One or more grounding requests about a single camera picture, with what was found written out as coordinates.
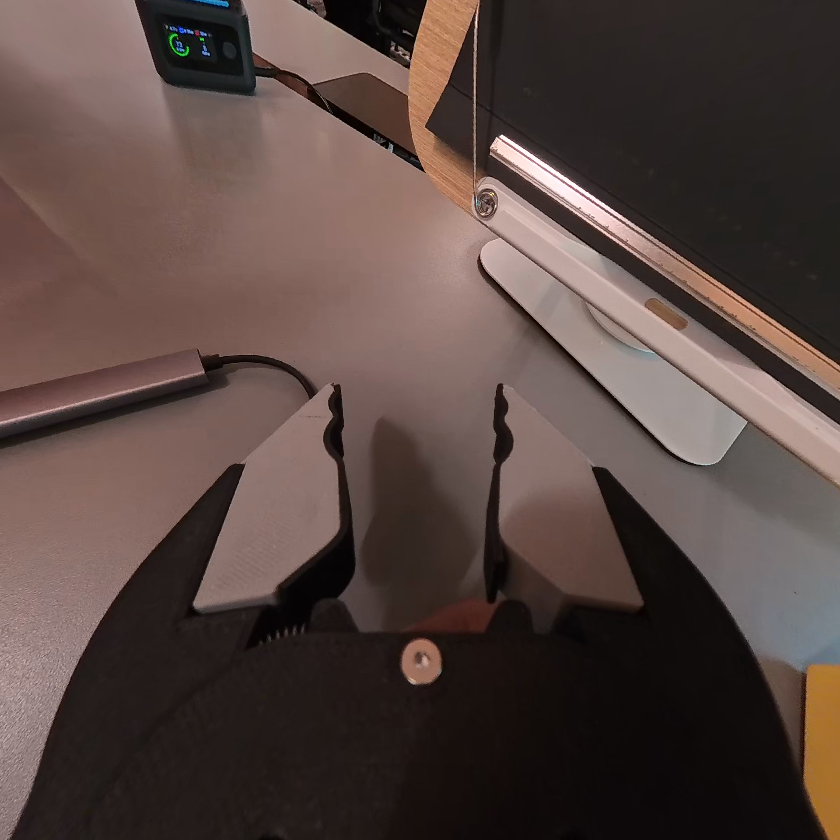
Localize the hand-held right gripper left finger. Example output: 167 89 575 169
192 382 357 614

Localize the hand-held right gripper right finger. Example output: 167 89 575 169
483 382 645 631

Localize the grey usb hub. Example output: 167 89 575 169
0 349 211 441

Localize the white panel stand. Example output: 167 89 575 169
476 176 840 488

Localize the silver metal strip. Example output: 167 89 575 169
489 134 840 375

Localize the yellow flat object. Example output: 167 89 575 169
804 664 840 840

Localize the dark power bank with display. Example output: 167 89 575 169
134 0 257 96

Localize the dark desk cable flap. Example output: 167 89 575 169
311 72 421 158

